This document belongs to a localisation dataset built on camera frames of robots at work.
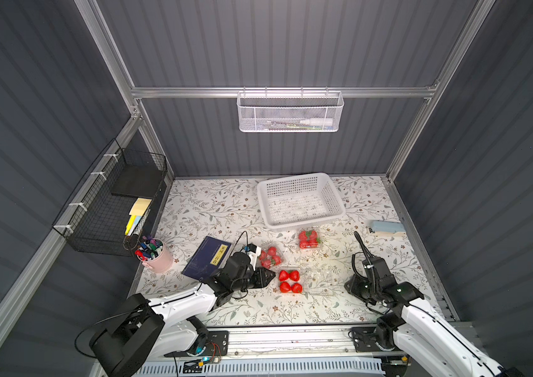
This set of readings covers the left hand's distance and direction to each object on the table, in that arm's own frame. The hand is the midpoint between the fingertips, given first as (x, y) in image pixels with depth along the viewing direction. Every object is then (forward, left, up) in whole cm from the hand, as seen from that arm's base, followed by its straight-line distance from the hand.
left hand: (276, 279), depth 81 cm
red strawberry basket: (+13, +1, -4) cm, 13 cm away
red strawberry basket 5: (+3, -7, -4) cm, 8 cm away
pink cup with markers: (+7, +42, +5) cm, 43 cm away
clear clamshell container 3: (+2, -5, -7) cm, 9 cm away
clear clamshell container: (+13, -2, -6) cm, 15 cm away
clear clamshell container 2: (+19, -18, -4) cm, 27 cm away
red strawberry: (+19, -14, -5) cm, 24 cm away
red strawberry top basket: (+9, 0, -4) cm, 10 cm away
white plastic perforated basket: (+41, -11, -6) cm, 43 cm away
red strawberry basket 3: (+8, +4, -4) cm, 9 cm away
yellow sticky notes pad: (+14, +44, +21) cm, 51 cm away
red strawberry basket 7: (-2, -7, -4) cm, 8 cm away
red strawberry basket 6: (-2, -3, -4) cm, 5 cm away
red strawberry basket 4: (+3, -3, -3) cm, 5 cm away
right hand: (-1, -26, -4) cm, 27 cm away
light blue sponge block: (+24, -48, -5) cm, 54 cm away
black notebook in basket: (+27, +48, +22) cm, 60 cm away
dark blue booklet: (+11, +26, -5) cm, 29 cm away
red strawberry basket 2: (+11, +5, -4) cm, 13 cm away
